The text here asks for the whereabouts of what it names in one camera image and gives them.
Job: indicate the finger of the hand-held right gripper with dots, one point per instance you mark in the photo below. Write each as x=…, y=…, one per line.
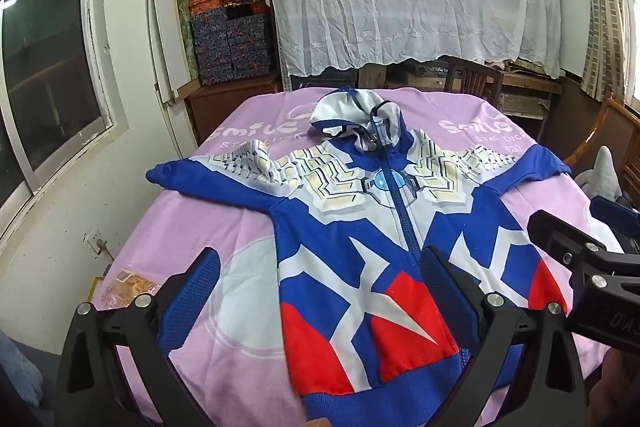
x=615, y=214
x=560, y=239

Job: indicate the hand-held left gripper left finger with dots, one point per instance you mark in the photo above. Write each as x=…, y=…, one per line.
x=192, y=294

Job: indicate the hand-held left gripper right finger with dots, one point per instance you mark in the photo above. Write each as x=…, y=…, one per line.
x=447, y=294

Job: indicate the blue white red zip hoodie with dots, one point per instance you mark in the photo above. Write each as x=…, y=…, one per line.
x=340, y=227

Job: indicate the white plush toy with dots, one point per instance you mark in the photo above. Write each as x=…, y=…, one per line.
x=602, y=172

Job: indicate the orange snack packet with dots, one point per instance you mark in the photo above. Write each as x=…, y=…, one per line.
x=131, y=284

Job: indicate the pink printed bed sheet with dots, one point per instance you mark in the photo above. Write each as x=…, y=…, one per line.
x=200, y=207

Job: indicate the light wooden armchair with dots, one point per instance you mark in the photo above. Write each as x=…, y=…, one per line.
x=607, y=122

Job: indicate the wooden desk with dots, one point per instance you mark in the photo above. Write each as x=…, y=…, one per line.
x=530, y=89

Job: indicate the dark wooden chair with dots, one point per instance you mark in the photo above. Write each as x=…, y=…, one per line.
x=472, y=79

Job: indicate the grey-blue cloth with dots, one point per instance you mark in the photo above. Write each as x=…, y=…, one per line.
x=17, y=377

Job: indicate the checked curtain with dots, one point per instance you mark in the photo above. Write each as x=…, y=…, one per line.
x=602, y=7

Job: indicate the thin white rod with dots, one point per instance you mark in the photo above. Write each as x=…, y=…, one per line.
x=156, y=42

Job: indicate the stack of blue patterned boxes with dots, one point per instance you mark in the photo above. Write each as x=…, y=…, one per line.
x=235, y=42

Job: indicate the white wooden board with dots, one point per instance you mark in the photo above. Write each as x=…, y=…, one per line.
x=174, y=37

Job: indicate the green patterned panel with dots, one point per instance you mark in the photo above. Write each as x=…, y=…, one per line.
x=184, y=27

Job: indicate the white framed window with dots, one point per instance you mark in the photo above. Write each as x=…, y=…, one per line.
x=45, y=57

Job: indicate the orange patterned box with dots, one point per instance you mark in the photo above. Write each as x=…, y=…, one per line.
x=225, y=3

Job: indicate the wall socket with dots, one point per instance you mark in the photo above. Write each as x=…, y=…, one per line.
x=94, y=242

